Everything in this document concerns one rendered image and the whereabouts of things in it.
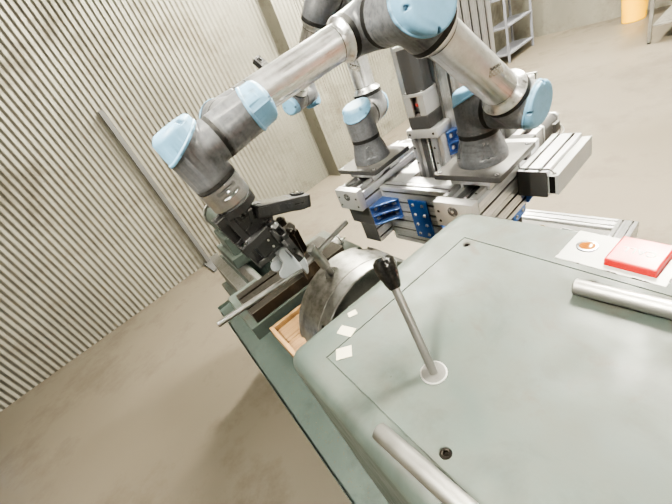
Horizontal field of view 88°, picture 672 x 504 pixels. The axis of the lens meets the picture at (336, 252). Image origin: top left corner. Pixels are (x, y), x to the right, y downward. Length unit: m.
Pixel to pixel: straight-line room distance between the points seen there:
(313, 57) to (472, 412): 0.67
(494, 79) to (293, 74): 0.45
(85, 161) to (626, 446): 3.98
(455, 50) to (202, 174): 0.56
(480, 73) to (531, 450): 0.73
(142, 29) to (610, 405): 4.22
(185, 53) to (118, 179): 1.44
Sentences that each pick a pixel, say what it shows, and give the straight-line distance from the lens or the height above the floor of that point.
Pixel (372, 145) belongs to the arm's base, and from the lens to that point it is 1.45.
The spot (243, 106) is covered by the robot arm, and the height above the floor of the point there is 1.61.
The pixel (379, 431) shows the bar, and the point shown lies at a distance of 0.46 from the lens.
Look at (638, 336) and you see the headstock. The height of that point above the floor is 1.26.
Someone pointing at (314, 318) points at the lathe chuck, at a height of 1.18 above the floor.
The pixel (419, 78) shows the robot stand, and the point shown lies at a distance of 1.31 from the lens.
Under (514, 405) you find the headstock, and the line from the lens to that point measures 0.47.
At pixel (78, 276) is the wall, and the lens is 4.16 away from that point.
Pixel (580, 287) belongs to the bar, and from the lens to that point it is 0.56.
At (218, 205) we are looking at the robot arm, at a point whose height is 1.50.
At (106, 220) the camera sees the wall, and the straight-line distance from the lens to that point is 4.07.
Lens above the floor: 1.66
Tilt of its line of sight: 31 degrees down
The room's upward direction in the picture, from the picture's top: 25 degrees counter-clockwise
